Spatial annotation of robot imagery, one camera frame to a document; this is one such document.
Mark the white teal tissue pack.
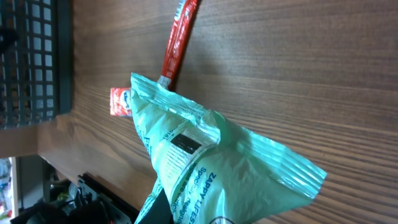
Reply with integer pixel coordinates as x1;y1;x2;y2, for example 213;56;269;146
131;73;327;223

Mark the small red white packet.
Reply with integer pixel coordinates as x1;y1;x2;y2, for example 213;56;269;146
109;88;132;117

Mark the grey plastic mesh basket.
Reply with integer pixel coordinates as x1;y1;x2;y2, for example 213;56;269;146
1;0;73;129

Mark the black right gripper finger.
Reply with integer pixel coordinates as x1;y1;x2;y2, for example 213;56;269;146
144;190;174;224

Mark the red stick sachet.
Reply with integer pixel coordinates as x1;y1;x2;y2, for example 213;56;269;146
158;0;200;90

